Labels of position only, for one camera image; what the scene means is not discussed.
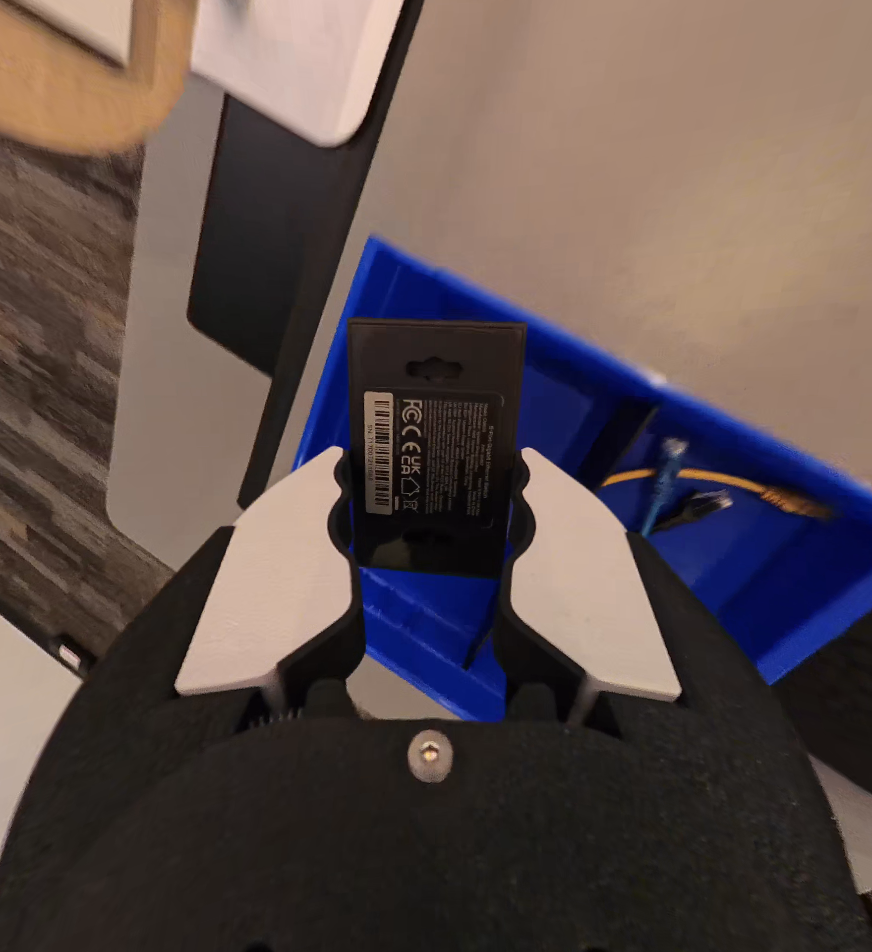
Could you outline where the yellow ethernet cable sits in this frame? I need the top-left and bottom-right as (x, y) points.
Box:
(603, 468), (832, 523)

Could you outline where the blue ethernet cable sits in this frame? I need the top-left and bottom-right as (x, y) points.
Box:
(640, 435), (691, 538)

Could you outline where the blue plastic bin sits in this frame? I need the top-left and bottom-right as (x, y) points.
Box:
(291, 236), (872, 724)

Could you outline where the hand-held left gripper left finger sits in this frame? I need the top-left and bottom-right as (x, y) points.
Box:
(174, 447), (365, 718)

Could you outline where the black ethernet cable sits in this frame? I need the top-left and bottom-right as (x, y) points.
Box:
(659, 488), (736, 535)

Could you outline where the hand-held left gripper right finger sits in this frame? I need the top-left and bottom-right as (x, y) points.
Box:
(493, 447), (685, 725)

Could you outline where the white stand base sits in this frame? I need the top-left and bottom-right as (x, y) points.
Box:
(183, 0), (407, 147)

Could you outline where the dark rectangular table panel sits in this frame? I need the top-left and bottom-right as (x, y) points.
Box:
(186, 0), (426, 510)

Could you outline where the black textured pad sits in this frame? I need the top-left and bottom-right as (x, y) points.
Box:
(771, 588), (872, 837)

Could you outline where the black network switch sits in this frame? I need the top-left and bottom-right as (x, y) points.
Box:
(344, 317), (529, 580)

